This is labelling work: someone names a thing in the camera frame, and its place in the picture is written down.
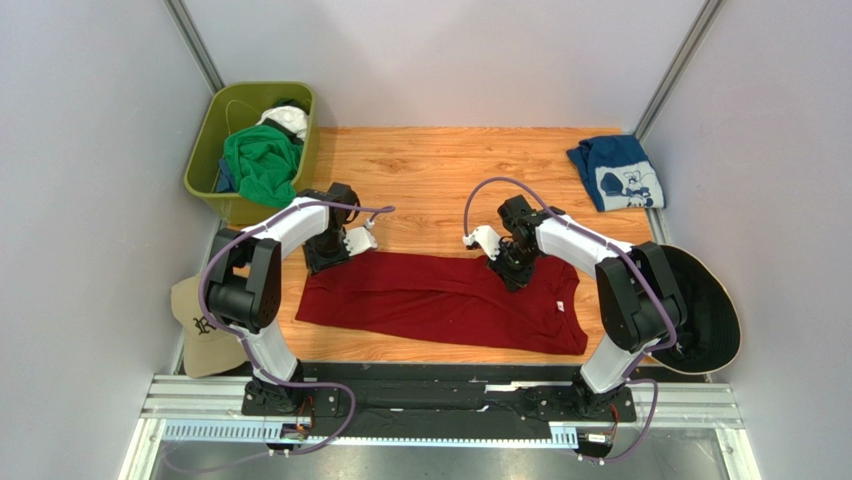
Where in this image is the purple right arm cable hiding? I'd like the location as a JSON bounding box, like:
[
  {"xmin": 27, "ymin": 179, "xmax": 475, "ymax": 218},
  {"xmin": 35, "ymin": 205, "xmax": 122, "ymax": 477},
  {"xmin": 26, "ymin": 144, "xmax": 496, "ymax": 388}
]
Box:
[{"xmin": 463, "ymin": 176, "xmax": 679, "ymax": 464}]

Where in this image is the dark blue garment in basket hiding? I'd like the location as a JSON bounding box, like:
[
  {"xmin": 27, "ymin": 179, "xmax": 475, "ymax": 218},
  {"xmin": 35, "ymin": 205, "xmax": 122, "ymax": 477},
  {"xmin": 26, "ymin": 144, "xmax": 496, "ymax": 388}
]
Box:
[{"xmin": 214, "ymin": 158, "xmax": 237, "ymax": 194}]

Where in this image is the black wide-brim hat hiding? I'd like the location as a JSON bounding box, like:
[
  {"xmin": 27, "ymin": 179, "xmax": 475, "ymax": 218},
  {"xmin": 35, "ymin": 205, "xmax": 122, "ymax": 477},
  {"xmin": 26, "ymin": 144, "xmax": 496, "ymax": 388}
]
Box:
[{"xmin": 651, "ymin": 245, "xmax": 741, "ymax": 375}]

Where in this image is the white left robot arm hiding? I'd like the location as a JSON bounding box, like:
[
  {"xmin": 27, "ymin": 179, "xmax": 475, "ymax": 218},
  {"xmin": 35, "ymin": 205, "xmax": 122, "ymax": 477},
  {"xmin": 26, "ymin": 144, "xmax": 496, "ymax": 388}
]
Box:
[{"xmin": 197, "ymin": 182, "xmax": 377, "ymax": 403}]

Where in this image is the aluminium corner post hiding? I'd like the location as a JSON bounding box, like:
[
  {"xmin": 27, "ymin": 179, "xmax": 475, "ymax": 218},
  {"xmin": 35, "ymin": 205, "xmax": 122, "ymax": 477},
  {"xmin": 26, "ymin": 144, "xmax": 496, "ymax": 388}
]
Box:
[
  {"xmin": 164, "ymin": 0, "xmax": 225, "ymax": 93},
  {"xmin": 633, "ymin": 0, "xmax": 726, "ymax": 142}
]

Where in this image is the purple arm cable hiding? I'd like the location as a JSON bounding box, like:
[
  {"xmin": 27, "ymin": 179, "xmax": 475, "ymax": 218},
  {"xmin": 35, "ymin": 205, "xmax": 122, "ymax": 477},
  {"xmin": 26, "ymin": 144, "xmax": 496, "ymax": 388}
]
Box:
[
  {"xmin": 463, "ymin": 176, "xmax": 679, "ymax": 464},
  {"xmin": 198, "ymin": 199, "xmax": 397, "ymax": 457}
]

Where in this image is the folded blue printed t-shirt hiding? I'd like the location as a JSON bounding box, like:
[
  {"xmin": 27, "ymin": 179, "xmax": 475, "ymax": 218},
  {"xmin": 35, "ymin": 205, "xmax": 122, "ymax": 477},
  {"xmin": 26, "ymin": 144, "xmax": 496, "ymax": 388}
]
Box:
[{"xmin": 566, "ymin": 134, "xmax": 666, "ymax": 212}]

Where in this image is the right aluminium corner post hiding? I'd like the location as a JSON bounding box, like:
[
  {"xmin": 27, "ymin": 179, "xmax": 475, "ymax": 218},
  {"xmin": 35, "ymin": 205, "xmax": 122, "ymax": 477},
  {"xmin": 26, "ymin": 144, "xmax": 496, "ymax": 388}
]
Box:
[{"xmin": 633, "ymin": 0, "xmax": 726, "ymax": 142}]

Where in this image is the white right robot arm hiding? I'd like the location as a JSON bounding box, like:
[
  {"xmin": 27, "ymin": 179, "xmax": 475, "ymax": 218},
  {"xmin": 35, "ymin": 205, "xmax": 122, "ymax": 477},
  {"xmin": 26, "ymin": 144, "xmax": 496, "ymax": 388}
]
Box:
[{"xmin": 464, "ymin": 195, "xmax": 687, "ymax": 395}]

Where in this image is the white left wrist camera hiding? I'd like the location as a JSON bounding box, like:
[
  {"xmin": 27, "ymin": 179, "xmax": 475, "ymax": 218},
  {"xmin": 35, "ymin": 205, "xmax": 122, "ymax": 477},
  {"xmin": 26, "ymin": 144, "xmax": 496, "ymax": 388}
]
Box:
[{"xmin": 343, "ymin": 224, "xmax": 378, "ymax": 257}]

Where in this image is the dark red t-shirt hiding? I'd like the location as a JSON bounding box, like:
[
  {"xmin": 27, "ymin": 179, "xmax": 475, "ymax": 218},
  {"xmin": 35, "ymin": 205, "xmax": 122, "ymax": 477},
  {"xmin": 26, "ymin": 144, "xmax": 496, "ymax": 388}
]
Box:
[{"xmin": 296, "ymin": 252, "xmax": 588, "ymax": 355}]

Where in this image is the beige bucket hat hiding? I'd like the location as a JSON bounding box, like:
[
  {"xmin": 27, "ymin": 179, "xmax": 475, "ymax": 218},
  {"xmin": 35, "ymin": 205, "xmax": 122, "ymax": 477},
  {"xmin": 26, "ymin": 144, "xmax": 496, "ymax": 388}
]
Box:
[{"xmin": 170, "ymin": 275, "xmax": 248, "ymax": 378}]

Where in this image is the left aluminium corner post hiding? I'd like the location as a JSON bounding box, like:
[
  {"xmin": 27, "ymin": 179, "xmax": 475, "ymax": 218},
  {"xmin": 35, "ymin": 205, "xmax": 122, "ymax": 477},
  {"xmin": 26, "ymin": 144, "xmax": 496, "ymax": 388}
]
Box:
[{"xmin": 164, "ymin": 0, "xmax": 225, "ymax": 93}]

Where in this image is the white garment in basket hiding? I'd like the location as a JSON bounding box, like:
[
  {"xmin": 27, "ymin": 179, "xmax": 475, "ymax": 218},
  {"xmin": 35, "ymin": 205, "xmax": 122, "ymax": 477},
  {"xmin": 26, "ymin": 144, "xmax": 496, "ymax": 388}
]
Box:
[{"xmin": 257, "ymin": 105, "xmax": 309, "ymax": 141}]

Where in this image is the green t-shirt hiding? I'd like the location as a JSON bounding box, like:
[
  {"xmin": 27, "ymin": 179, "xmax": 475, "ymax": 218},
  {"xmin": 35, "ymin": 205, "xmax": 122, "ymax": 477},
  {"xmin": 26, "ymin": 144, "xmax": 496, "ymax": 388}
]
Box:
[{"xmin": 223, "ymin": 125, "xmax": 303, "ymax": 208}]

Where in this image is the green plastic laundry basket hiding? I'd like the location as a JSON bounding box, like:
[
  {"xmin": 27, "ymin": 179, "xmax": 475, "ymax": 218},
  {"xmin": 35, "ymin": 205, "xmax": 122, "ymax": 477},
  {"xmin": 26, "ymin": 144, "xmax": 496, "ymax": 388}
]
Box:
[{"xmin": 183, "ymin": 82, "xmax": 320, "ymax": 225}]

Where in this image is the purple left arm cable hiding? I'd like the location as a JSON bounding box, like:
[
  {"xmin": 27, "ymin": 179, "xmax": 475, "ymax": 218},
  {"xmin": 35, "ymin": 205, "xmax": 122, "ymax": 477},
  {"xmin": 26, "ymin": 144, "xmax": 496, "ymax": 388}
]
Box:
[{"xmin": 198, "ymin": 199, "xmax": 397, "ymax": 457}]

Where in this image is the aluminium frame rail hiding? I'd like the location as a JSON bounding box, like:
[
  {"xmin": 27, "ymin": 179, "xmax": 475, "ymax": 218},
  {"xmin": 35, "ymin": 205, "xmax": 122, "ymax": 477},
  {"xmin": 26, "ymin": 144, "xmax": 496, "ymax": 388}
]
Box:
[{"xmin": 120, "ymin": 363, "xmax": 760, "ymax": 479}]

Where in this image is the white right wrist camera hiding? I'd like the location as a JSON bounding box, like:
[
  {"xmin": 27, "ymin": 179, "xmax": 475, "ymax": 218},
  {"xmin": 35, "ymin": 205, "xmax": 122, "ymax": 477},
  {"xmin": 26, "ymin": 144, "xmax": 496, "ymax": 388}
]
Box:
[{"xmin": 462, "ymin": 225, "xmax": 501, "ymax": 260}]

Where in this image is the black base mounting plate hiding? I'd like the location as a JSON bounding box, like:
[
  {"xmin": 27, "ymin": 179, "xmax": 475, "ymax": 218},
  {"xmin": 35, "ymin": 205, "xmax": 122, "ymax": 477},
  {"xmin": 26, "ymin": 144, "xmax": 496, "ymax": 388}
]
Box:
[{"xmin": 241, "ymin": 362, "xmax": 637, "ymax": 440}]

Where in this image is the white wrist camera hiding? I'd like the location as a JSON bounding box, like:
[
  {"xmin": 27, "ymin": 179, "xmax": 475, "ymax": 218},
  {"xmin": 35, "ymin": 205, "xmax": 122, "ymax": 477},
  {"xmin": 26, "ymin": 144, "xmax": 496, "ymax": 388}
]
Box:
[
  {"xmin": 343, "ymin": 224, "xmax": 378, "ymax": 257},
  {"xmin": 462, "ymin": 225, "xmax": 501, "ymax": 260}
]

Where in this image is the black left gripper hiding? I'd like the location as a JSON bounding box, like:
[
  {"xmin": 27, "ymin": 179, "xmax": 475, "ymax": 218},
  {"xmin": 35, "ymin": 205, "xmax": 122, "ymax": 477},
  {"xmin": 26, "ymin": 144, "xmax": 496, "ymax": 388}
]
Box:
[{"xmin": 303, "ymin": 230, "xmax": 355, "ymax": 277}]

